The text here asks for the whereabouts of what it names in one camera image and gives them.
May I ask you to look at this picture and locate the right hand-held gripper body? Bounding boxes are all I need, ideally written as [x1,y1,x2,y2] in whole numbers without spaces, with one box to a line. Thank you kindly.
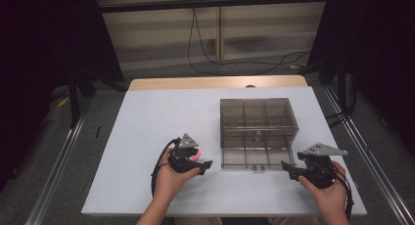
[302,142,348,190]

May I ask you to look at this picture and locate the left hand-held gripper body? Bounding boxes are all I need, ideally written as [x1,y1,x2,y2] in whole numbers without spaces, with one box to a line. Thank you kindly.
[167,132,201,174]

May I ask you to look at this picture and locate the transparent organizer drawer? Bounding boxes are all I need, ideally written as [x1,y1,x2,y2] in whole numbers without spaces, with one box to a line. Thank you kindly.
[220,146,297,172]

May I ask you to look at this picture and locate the smoky transparent drawer organizer box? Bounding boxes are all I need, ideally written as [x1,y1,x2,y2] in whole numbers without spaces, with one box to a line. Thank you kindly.
[219,97,300,151]

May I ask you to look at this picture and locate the person's left hand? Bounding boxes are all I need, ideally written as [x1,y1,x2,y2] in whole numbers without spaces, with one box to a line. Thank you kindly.
[154,148,202,203]

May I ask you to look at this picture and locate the person's right hand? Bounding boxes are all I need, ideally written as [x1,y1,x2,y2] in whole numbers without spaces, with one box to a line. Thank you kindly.
[298,160,348,217]

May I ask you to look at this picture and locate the black metal stand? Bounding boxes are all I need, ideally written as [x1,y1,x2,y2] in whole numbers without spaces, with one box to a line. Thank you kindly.
[325,58,357,129]
[67,64,96,129]

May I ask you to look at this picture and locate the black curtain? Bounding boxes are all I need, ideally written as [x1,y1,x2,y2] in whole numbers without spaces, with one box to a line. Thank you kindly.
[0,0,125,189]
[307,0,415,149]

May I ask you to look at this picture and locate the black horizontal bar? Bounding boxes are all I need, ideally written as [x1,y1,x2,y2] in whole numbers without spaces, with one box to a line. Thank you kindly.
[97,0,329,14]

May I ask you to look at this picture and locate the left hand-held gripper cable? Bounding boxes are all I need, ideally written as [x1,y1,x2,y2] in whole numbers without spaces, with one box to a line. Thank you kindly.
[150,137,181,199]

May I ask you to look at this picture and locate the hand-held gripper cable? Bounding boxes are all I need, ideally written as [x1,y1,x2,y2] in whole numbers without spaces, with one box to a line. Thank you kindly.
[326,167,355,221]
[150,137,181,199]

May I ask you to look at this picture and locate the right hand-held gripper cable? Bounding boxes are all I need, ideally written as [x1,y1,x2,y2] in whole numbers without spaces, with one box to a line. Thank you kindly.
[326,167,355,221]

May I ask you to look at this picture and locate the aluminium floor rail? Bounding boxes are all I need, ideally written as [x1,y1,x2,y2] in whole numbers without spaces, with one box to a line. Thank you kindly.
[24,97,96,225]
[322,85,415,225]

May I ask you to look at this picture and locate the black cable on floor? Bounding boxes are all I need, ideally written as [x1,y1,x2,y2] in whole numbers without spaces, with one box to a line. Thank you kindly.
[187,7,313,76]

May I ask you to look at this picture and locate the wooden wall post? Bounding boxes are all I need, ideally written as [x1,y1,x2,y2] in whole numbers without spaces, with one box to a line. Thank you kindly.
[216,0,226,62]

